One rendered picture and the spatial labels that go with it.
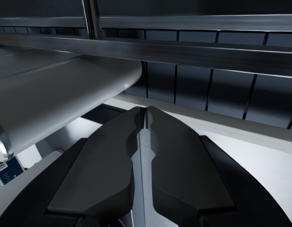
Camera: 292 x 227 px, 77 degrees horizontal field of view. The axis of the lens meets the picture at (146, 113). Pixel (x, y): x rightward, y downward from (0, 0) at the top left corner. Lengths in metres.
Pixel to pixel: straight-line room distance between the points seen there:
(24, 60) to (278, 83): 0.25
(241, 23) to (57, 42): 0.16
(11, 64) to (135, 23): 0.14
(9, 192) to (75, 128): 0.17
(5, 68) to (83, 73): 0.10
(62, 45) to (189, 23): 0.12
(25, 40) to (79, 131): 0.22
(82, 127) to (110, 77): 0.21
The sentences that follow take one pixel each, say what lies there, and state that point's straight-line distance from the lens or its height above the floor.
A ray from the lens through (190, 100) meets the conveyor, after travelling 0.22.
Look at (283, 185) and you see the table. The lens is 0.33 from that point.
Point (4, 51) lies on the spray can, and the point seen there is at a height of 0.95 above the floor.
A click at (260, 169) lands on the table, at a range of 0.32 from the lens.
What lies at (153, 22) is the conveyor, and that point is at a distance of 0.22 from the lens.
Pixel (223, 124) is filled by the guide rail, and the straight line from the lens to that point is 0.18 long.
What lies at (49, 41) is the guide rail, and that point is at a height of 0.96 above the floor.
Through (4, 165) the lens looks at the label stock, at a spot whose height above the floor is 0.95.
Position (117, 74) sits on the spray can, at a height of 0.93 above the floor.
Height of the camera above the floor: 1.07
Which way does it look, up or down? 47 degrees down
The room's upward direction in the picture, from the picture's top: 132 degrees counter-clockwise
